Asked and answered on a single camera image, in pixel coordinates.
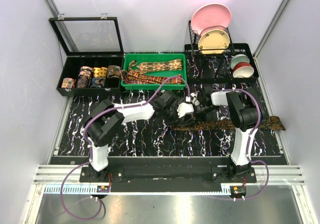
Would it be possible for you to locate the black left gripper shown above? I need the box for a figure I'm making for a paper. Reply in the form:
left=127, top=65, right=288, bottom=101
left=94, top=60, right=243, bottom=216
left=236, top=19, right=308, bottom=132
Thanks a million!
left=161, top=104, right=184, bottom=127

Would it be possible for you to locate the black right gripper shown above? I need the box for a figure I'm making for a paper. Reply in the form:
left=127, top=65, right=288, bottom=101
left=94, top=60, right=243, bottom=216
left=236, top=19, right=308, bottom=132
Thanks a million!
left=180, top=102, right=218, bottom=128

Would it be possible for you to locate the black key pattern tie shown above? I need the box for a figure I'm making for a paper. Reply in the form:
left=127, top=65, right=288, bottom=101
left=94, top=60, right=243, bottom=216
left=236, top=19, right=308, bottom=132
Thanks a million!
left=169, top=116, right=286, bottom=131

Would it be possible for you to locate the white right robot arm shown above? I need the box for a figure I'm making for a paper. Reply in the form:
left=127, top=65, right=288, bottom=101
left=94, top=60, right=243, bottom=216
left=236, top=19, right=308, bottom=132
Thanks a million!
left=194, top=87, right=265, bottom=183

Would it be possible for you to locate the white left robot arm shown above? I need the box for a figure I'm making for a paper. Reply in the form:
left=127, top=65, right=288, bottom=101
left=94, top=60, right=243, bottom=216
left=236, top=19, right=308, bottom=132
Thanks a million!
left=83, top=91, right=179, bottom=182

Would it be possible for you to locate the black dish tray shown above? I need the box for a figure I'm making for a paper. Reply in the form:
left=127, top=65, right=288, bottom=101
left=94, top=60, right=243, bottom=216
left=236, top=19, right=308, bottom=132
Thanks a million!
left=184, top=43, right=259, bottom=85

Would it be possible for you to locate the cream ikat pattern tie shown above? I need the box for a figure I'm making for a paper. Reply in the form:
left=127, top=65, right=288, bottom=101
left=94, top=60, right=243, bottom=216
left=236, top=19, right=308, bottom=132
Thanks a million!
left=128, top=59, right=183, bottom=74

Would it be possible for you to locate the red bowl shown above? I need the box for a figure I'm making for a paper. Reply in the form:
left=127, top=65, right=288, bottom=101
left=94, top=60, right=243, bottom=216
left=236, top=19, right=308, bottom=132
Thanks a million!
left=232, top=62, right=255, bottom=78

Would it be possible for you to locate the red multicolour checked tie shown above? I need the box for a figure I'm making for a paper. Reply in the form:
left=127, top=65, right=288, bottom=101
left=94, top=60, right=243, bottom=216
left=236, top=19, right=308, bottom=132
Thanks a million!
left=120, top=70, right=169, bottom=84

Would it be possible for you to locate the pale green bowl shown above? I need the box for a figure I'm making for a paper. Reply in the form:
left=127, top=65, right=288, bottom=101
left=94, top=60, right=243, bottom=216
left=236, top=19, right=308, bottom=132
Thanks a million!
left=230, top=54, right=250, bottom=70

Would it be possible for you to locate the green plastic tray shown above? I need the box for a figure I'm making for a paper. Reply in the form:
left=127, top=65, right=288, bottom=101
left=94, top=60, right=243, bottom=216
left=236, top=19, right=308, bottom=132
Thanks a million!
left=121, top=53, right=187, bottom=91

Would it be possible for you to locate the yellow floral plate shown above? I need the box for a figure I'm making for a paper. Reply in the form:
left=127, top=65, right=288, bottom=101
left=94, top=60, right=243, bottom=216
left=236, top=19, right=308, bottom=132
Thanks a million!
left=198, top=29, right=231, bottom=55

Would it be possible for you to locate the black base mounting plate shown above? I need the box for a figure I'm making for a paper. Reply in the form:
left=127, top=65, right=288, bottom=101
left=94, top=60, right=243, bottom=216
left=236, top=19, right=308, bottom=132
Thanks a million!
left=79, top=165, right=257, bottom=184

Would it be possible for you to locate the rolled tie brown olive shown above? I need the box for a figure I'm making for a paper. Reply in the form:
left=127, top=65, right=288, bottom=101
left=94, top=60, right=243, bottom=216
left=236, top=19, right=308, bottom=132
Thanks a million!
left=106, top=65, right=121, bottom=79

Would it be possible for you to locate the rolled tie dark blue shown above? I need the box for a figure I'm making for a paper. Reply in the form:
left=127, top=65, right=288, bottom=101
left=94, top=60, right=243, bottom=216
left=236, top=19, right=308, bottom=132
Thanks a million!
left=89, top=77, right=106, bottom=88

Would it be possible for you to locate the rolled tie yellow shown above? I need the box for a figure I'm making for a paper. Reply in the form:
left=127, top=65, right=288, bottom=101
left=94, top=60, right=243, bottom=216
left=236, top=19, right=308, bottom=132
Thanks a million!
left=93, top=67, right=108, bottom=78

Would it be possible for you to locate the rolled tie dark floral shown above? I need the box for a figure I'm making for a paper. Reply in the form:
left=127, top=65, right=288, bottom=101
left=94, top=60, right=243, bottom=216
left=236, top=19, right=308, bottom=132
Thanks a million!
left=75, top=76, right=91, bottom=89

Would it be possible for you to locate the pink plate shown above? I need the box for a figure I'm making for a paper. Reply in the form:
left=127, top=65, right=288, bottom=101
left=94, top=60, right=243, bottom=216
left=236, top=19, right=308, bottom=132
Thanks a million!
left=190, top=3, right=232, bottom=34

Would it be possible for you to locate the rolled tie pink paisley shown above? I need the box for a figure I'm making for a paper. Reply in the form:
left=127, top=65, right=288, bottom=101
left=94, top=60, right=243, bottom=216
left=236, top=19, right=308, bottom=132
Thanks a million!
left=78, top=66, right=94, bottom=78

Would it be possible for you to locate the rolled tie blue orange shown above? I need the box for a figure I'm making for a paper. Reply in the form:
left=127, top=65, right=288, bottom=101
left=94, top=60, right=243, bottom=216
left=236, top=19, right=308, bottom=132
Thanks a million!
left=61, top=77, right=75, bottom=89

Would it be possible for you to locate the black tie storage box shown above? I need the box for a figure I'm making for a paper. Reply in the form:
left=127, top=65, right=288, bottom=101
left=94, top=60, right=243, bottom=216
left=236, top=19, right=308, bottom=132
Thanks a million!
left=56, top=55, right=124, bottom=97

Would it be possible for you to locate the glass box lid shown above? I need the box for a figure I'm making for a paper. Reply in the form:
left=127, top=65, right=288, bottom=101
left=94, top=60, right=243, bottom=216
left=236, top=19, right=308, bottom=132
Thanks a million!
left=49, top=16, right=124, bottom=56

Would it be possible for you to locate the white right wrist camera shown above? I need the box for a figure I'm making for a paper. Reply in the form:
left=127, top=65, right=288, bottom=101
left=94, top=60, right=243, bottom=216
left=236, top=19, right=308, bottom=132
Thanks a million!
left=184, top=91, right=198, bottom=105

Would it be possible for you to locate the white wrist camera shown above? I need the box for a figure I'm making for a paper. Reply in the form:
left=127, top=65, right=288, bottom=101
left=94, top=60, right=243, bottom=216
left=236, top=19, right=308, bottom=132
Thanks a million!
left=184, top=91, right=198, bottom=105
left=177, top=102, right=194, bottom=118

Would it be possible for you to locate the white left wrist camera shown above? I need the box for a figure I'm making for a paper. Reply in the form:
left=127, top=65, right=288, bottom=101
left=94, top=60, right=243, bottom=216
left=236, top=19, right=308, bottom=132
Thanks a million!
left=177, top=102, right=194, bottom=118

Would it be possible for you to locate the black wire dish rack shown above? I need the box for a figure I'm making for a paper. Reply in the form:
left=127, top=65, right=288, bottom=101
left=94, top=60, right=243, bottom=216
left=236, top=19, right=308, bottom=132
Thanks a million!
left=185, top=21, right=235, bottom=55

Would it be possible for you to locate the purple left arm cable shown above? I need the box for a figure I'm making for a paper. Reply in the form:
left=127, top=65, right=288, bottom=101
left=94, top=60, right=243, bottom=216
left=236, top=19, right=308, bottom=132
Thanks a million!
left=58, top=75, right=191, bottom=222

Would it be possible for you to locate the aluminium frame rail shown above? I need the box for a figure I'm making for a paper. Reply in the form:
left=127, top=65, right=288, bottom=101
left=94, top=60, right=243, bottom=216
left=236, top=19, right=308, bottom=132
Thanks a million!
left=34, top=164, right=305, bottom=186

